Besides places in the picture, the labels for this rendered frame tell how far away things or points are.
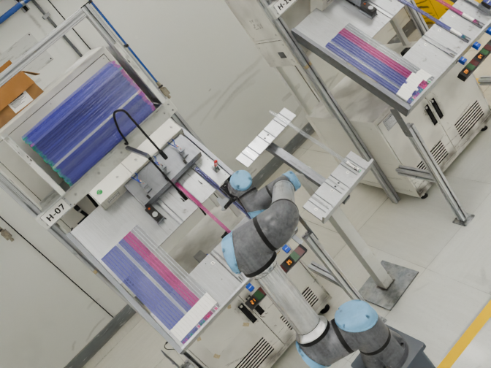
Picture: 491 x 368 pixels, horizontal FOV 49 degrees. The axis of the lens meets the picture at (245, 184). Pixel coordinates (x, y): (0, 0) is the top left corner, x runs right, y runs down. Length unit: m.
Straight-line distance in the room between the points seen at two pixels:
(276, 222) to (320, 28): 1.48
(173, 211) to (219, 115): 1.93
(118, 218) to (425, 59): 1.60
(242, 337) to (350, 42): 1.52
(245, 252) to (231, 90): 2.79
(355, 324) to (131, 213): 1.15
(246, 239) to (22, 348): 2.92
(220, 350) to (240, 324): 0.15
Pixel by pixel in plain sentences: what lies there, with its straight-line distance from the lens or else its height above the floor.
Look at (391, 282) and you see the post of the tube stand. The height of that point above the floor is 0.01.
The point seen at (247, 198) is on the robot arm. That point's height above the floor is 1.08.
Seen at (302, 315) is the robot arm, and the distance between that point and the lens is 1.67.
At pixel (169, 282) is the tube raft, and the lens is 2.27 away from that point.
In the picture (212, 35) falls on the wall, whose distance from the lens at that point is 4.18.
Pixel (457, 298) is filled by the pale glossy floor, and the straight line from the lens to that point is 2.65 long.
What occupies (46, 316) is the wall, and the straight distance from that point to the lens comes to 4.17.
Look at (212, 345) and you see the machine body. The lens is 2.66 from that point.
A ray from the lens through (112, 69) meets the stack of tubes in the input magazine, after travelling 2.38.
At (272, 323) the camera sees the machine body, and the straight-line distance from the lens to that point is 2.77.
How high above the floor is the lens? 1.92
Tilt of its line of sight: 25 degrees down
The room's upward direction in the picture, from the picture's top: 39 degrees counter-clockwise
